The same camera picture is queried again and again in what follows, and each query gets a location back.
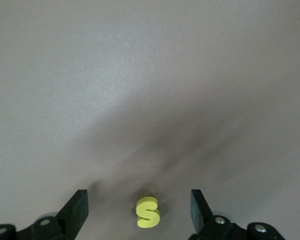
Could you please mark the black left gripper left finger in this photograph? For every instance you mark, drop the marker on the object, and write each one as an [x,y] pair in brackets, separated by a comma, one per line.
[65,225]

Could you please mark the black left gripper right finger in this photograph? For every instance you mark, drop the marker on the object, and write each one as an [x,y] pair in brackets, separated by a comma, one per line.
[205,225]

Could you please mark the yellow foam letter s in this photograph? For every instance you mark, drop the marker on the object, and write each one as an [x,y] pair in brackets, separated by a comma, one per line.
[148,213]

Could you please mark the brown table cover sheet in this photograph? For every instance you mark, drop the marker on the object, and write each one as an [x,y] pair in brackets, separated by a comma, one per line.
[90,75]

